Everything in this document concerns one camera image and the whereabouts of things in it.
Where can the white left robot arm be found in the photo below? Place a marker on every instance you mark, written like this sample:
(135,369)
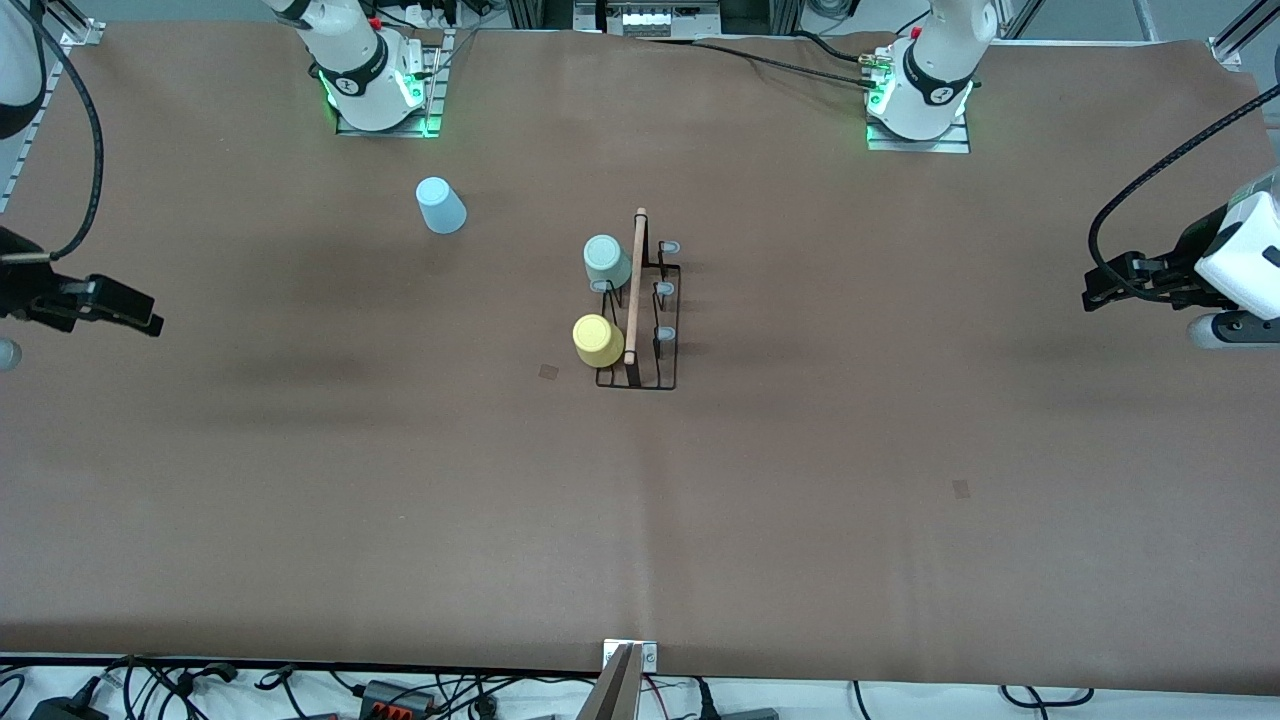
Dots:
(935,70)

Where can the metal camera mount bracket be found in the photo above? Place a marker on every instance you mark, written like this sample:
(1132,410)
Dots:
(648,655)

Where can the black box orange connectors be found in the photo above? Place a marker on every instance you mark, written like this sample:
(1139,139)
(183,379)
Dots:
(395,698)

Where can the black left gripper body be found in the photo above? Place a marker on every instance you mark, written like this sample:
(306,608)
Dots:
(1177,280)

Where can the black power adapter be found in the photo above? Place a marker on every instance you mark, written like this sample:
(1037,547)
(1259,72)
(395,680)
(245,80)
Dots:
(65,708)

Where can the brown table mat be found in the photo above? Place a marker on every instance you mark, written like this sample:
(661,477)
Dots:
(800,550)

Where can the white power strip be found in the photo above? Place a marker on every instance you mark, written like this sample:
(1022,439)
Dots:
(430,15)

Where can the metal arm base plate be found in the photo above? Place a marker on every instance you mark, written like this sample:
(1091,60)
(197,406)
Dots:
(920,145)
(435,100)

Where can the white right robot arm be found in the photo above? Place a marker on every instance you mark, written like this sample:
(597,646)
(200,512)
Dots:
(352,55)

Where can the grey electronics box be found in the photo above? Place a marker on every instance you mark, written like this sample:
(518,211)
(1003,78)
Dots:
(655,18)

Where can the mint green plastic cup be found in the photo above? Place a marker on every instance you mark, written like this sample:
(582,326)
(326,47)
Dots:
(605,260)

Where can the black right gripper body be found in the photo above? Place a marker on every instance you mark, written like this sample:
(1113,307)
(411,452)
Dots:
(22,297)

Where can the aluminium table edge rail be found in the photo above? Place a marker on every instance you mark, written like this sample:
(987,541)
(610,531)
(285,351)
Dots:
(25,150)
(1240,35)

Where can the yellow plastic cup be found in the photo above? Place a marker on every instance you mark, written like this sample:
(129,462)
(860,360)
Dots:
(598,342)

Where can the light blue plastic cup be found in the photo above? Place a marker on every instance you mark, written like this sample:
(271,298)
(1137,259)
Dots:
(440,205)

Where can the grey camera support beam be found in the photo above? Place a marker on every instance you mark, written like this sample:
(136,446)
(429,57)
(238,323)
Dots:
(612,695)

